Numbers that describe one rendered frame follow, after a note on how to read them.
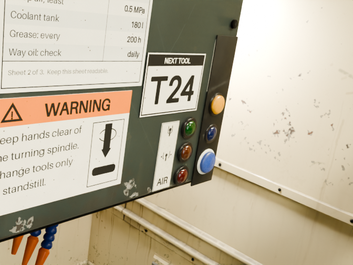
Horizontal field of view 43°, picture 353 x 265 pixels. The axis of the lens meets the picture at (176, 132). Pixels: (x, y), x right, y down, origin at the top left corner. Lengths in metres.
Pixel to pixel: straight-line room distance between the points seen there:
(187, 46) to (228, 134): 0.95
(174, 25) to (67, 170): 0.19
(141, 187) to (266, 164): 0.89
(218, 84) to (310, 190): 0.80
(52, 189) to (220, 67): 0.26
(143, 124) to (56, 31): 0.15
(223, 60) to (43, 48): 0.26
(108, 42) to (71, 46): 0.04
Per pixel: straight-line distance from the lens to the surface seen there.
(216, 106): 0.58
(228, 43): 0.58
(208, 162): 0.60
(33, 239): 0.70
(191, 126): 0.55
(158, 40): 0.49
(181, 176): 0.57
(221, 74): 0.58
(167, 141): 0.54
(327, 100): 1.28
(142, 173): 0.52
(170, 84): 0.51
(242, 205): 1.48
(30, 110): 0.40
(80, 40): 0.42
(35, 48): 0.39
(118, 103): 0.46
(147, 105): 0.49
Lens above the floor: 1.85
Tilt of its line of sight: 16 degrees down
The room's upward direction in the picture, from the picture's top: 9 degrees clockwise
